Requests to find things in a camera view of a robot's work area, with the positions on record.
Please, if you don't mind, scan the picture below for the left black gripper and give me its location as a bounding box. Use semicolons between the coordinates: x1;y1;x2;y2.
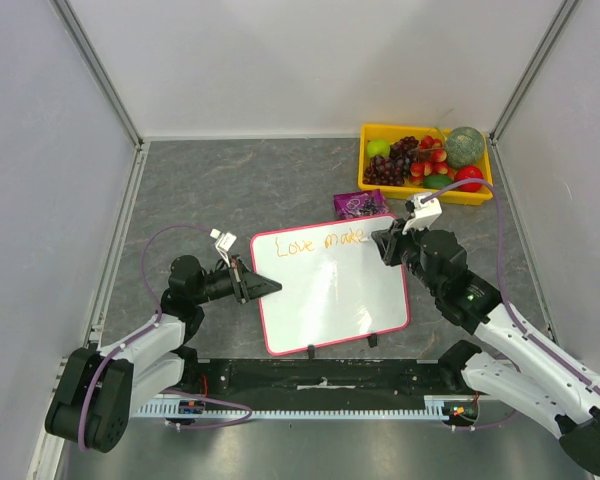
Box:
193;255;280;305

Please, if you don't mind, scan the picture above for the pink framed whiteboard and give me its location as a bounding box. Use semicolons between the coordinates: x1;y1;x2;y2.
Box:
250;214;411;356

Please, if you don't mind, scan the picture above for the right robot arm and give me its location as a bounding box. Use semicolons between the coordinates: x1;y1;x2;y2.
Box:
371;220;600;477

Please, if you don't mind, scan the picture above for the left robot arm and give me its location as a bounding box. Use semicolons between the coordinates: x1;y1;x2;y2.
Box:
44;255;283;453

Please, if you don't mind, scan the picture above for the purple snack bag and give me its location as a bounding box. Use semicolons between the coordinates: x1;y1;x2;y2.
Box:
333;190;389;219

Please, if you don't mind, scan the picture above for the dark purple grape bunch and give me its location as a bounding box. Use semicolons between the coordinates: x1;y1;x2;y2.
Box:
363;136;419;187

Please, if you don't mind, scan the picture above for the red peach cluster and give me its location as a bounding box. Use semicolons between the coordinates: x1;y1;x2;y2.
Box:
409;135;455;186

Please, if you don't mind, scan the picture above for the green mango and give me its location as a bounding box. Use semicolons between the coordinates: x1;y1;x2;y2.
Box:
423;174;453;190

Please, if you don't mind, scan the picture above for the green apple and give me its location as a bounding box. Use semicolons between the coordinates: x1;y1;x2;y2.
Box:
366;139;391;158

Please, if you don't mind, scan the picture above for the red apple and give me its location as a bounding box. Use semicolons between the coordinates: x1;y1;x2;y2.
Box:
454;165;484;193

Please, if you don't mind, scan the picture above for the green netted melon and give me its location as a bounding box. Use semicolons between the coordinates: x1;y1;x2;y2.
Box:
445;126;485;169

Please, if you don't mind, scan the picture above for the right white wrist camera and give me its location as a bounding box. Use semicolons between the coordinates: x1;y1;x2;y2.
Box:
403;192;442;235

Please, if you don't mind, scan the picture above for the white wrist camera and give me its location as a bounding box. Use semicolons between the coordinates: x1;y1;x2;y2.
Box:
403;192;442;235
209;228;237;266

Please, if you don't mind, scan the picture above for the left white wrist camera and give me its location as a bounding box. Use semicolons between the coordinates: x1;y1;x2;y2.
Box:
209;228;237;266

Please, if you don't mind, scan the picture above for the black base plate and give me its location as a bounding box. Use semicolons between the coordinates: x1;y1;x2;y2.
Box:
172;359;473;412

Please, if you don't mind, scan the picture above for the light blue cable duct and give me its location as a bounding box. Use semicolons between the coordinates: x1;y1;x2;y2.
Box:
131;395;476;421

